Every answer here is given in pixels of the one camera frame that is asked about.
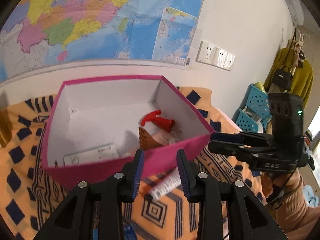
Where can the large pink cream tube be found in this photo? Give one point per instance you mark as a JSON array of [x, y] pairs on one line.
[[164, 138]]

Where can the magenta cardboard box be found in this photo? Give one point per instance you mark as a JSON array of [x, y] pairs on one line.
[[96, 111]]

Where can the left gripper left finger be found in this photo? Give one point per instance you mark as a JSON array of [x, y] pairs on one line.
[[132, 171]]

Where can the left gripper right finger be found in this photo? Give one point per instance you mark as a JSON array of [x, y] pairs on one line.
[[187, 177]]

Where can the person's right hand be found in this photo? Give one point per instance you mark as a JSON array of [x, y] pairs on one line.
[[286, 182]]

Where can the mustard yellow coat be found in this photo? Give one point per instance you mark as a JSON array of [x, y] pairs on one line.
[[302, 80]]

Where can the red spray nozzle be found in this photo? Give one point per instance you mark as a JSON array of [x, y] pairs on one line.
[[159, 121]]

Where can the blue perforated basket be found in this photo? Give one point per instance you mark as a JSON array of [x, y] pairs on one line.
[[253, 114]]

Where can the black handbag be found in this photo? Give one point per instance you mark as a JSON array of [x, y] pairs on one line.
[[282, 78]]

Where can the brown plastic comb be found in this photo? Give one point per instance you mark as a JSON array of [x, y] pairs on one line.
[[146, 141]]

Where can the white wall socket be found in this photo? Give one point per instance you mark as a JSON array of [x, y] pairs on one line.
[[206, 52]]

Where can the brass pole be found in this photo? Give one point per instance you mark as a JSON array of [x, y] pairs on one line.
[[5, 128]]

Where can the small pink white tube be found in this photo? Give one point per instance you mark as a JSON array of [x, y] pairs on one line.
[[169, 183]]

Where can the colourful wall map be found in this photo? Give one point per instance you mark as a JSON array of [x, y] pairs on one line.
[[41, 33]]

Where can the white medicine box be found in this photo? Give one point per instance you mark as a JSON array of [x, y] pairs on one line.
[[92, 155]]

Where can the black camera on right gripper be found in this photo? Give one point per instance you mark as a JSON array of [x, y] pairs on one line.
[[287, 115]]

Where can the white wall switch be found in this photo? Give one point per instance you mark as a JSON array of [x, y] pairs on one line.
[[222, 58]]

